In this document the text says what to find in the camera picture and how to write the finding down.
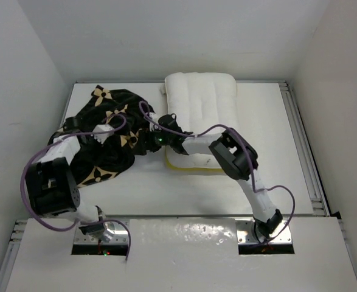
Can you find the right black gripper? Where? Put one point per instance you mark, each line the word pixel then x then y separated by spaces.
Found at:
pixel 148 136

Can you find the black pillowcase with beige flowers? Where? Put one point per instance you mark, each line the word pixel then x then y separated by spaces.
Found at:
pixel 97 162

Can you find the white pillow with yellow edge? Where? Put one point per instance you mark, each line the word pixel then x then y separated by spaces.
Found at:
pixel 200 100

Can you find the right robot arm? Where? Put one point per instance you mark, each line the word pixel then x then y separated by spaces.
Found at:
pixel 236 157

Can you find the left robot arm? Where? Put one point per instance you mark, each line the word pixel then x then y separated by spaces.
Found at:
pixel 49 190

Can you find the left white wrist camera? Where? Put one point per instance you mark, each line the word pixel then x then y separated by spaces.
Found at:
pixel 102 132

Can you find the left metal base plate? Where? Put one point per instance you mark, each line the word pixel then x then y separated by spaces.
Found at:
pixel 110 233

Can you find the aluminium table frame rail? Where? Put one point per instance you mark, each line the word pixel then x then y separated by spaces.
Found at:
pixel 310 172

